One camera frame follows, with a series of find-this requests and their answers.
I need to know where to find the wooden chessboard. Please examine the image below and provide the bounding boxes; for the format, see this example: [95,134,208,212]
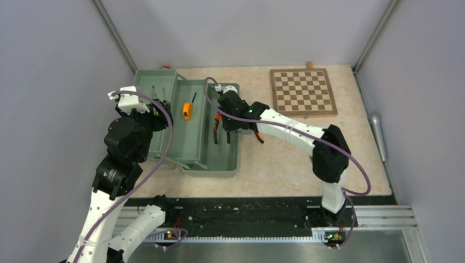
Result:
[270,68,338,118]

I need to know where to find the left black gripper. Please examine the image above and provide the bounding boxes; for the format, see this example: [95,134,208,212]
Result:
[117,97,174,161]

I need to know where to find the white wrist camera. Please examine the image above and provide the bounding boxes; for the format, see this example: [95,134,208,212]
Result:
[107,90,149,115]
[214,84,238,95]

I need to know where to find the orange diagonal cutters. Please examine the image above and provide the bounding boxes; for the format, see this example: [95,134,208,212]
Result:
[213,113,231,145]

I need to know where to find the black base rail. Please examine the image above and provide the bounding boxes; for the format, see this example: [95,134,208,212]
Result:
[120,197,359,241]

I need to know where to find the orange tape measure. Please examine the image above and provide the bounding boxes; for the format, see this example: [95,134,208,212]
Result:
[183,92,197,121]

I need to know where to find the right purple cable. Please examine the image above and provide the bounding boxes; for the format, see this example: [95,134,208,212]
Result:
[204,77,372,249]

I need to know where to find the orange combination pliers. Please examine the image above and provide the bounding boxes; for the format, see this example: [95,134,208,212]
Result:
[254,131,264,144]

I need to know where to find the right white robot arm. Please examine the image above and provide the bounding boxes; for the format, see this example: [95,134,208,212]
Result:
[217,90,350,226]

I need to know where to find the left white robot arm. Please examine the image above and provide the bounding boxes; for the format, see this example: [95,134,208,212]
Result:
[65,99,176,262]

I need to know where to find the green plastic toolbox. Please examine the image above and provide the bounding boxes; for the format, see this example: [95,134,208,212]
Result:
[133,69,240,178]

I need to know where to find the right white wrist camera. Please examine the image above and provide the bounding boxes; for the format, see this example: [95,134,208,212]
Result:
[214,84,238,95]

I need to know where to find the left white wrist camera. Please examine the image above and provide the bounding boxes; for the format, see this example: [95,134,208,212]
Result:
[107,90,149,115]

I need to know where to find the grey metal flashlight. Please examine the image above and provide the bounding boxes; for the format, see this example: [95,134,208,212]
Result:
[368,112,388,162]

